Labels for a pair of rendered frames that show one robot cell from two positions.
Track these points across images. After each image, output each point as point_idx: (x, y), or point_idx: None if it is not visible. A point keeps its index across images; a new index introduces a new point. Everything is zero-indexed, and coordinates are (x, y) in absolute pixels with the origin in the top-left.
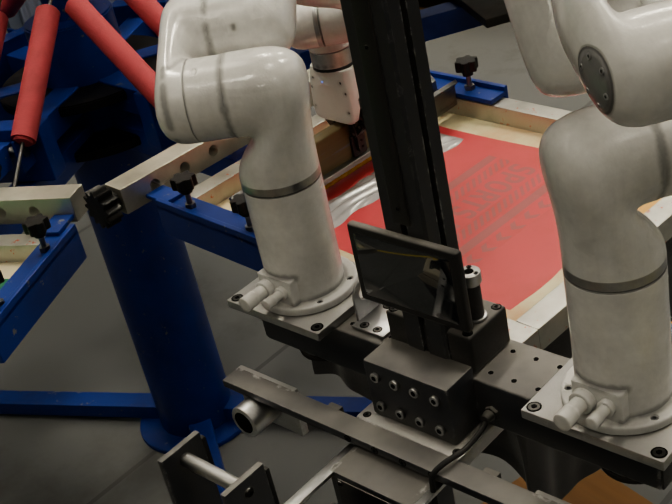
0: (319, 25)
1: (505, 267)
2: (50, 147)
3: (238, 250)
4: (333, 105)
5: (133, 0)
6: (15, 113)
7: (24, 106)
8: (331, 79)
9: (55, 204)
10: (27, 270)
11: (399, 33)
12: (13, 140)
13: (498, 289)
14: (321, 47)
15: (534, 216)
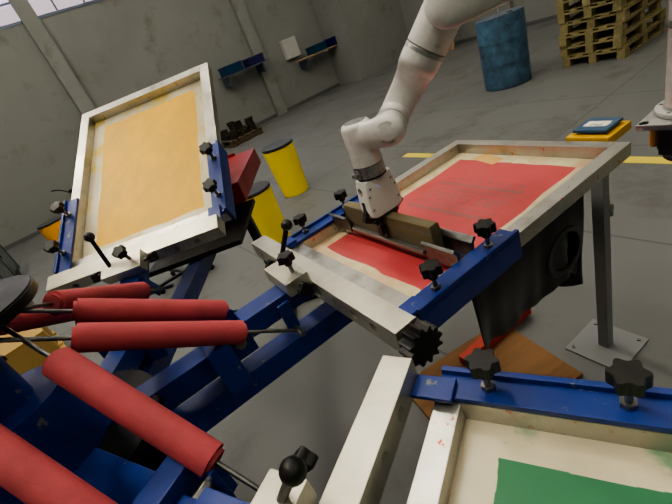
0: (404, 116)
1: (531, 177)
2: None
3: (496, 265)
4: (388, 198)
5: (112, 308)
6: (177, 447)
7: (180, 428)
8: (385, 178)
9: (408, 380)
10: (536, 395)
11: None
12: (210, 468)
13: (554, 174)
14: (379, 155)
15: (480, 180)
